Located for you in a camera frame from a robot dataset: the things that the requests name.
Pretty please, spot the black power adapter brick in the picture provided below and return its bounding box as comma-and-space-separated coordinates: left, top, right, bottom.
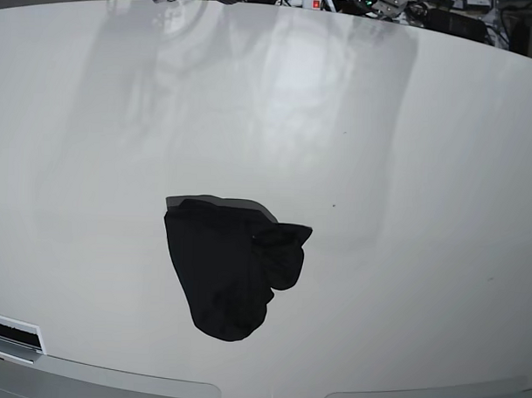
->
424, 9, 494, 45

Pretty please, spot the black t-shirt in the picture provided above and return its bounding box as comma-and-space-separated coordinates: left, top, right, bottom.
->
164, 195, 313, 342

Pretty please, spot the white power strip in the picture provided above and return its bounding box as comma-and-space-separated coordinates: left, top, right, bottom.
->
279, 0, 375, 14

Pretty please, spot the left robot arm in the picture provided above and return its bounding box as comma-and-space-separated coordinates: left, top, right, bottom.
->
333, 0, 424, 19

